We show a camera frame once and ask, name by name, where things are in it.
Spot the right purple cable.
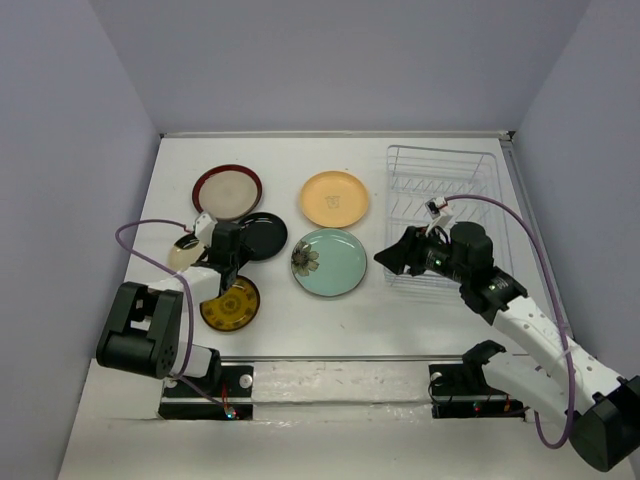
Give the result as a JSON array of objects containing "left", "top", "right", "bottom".
[{"left": 444, "top": 193, "right": 576, "bottom": 448}]

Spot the red rimmed beige plate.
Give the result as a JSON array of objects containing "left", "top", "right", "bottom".
[{"left": 191, "top": 164, "right": 263, "bottom": 221}]

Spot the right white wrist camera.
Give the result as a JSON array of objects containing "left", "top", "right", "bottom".
[{"left": 425, "top": 197, "right": 453, "bottom": 230}]

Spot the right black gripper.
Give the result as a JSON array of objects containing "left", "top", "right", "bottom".
[{"left": 372, "top": 224, "right": 469, "bottom": 284}]

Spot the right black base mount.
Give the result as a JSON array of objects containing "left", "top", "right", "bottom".
[{"left": 428, "top": 363, "right": 528, "bottom": 419}]

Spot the teal floral plate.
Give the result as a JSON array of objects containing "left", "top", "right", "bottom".
[{"left": 290, "top": 228, "right": 368, "bottom": 298}]

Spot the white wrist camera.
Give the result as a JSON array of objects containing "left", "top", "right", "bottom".
[
  {"left": 425, "top": 197, "right": 453, "bottom": 230},
  {"left": 193, "top": 212, "right": 217, "bottom": 247}
]

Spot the black glossy plate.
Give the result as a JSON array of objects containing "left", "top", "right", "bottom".
[{"left": 239, "top": 212, "right": 288, "bottom": 261}]

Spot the white wire dish rack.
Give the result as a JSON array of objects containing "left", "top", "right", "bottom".
[{"left": 382, "top": 144, "right": 514, "bottom": 290}]

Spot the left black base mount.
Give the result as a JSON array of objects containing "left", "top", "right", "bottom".
[{"left": 157, "top": 363, "right": 255, "bottom": 421}]

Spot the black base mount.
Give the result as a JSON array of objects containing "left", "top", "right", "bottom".
[
  {"left": 157, "top": 363, "right": 255, "bottom": 421},
  {"left": 428, "top": 363, "right": 528, "bottom": 419}
]

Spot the cream white plate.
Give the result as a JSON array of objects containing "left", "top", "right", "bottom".
[{"left": 166, "top": 234, "right": 205, "bottom": 272}]

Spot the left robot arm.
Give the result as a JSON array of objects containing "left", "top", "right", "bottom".
[{"left": 96, "top": 215, "right": 250, "bottom": 395}]

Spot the orange-yellow plastic plate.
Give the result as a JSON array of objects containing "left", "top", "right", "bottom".
[{"left": 299, "top": 171, "right": 369, "bottom": 228}]

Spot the yellow patterned dark plate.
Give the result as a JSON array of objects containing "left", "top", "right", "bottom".
[{"left": 199, "top": 276, "right": 261, "bottom": 333}]

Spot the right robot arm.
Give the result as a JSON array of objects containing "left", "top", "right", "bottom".
[{"left": 374, "top": 222, "right": 639, "bottom": 472}]

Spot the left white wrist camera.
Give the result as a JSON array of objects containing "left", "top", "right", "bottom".
[{"left": 193, "top": 212, "right": 217, "bottom": 247}]

